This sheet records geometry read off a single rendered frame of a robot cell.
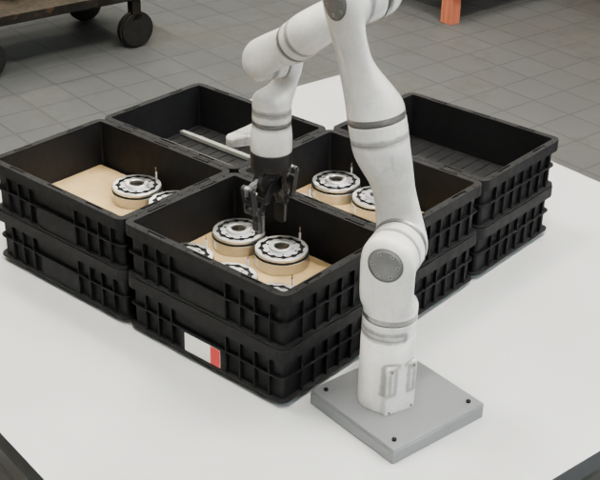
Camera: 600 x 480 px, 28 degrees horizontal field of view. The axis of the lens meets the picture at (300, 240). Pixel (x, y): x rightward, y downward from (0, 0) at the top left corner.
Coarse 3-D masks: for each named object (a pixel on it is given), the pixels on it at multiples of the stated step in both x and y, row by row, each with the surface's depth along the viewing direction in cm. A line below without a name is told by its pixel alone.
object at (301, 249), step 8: (264, 240) 227; (272, 240) 227; (296, 240) 228; (256, 248) 224; (264, 248) 225; (296, 248) 225; (304, 248) 225; (264, 256) 222; (272, 256) 222; (280, 256) 222; (288, 256) 222; (296, 256) 222; (304, 256) 223
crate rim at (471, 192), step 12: (324, 132) 256; (336, 132) 256; (300, 144) 250; (432, 168) 242; (468, 180) 237; (468, 192) 232; (480, 192) 236; (324, 204) 226; (444, 204) 227; (456, 204) 230; (348, 216) 222; (432, 216) 224; (444, 216) 228
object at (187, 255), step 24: (192, 192) 229; (144, 216) 220; (336, 216) 222; (144, 240) 216; (168, 240) 212; (192, 264) 209; (216, 264) 205; (336, 264) 206; (240, 288) 202; (264, 288) 198; (312, 288) 201
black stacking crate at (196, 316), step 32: (160, 320) 222; (192, 320) 216; (352, 320) 214; (224, 352) 212; (256, 352) 207; (288, 352) 202; (320, 352) 212; (352, 352) 220; (256, 384) 210; (288, 384) 207
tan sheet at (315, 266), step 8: (200, 240) 233; (208, 240) 233; (216, 256) 228; (224, 256) 228; (312, 264) 226; (320, 264) 226; (328, 264) 226; (256, 272) 223; (264, 272) 223; (304, 272) 223; (312, 272) 223; (264, 280) 220; (272, 280) 220; (280, 280) 220; (288, 280) 220; (296, 280) 221; (304, 280) 221
